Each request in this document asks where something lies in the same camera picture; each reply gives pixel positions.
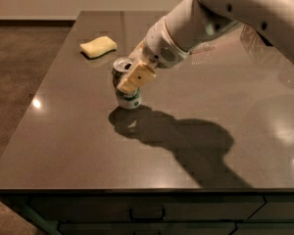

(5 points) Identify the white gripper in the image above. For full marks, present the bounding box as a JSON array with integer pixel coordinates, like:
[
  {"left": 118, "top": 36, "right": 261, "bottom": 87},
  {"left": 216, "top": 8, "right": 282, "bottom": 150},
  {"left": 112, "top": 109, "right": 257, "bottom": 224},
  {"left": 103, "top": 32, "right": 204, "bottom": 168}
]
[{"left": 117, "top": 17, "right": 190, "bottom": 94}]

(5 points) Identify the white green 7up can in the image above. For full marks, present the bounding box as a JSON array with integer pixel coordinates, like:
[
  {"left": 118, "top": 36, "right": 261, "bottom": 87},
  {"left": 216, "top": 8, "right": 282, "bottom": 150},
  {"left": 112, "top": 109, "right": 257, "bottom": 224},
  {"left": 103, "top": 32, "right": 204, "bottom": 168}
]
[{"left": 112, "top": 57, "right": 142, "bottom": 110}]

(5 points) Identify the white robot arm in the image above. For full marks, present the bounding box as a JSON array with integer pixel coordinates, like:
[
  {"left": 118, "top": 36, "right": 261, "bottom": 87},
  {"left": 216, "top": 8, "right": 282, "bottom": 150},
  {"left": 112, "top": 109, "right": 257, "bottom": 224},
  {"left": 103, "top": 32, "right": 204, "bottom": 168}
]
[{"left": 117, "top": 0, "right": 294, "bottom": 93}]

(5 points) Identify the yellow sponge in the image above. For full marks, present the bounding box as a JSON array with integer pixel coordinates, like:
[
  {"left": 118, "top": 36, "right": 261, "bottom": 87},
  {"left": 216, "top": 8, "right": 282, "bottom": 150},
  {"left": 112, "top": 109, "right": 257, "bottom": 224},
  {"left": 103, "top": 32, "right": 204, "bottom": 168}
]
[{"left": 80, "top": 36, "right": 117, "bottom": 59}]

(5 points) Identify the dark drawer with handle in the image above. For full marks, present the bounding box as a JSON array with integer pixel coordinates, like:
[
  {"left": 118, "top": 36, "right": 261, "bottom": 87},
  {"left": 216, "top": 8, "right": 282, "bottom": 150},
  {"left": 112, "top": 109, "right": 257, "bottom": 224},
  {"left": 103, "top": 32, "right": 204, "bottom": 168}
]
[{"left": 29, "top": 195, "right": 265, "bottom": 223}]

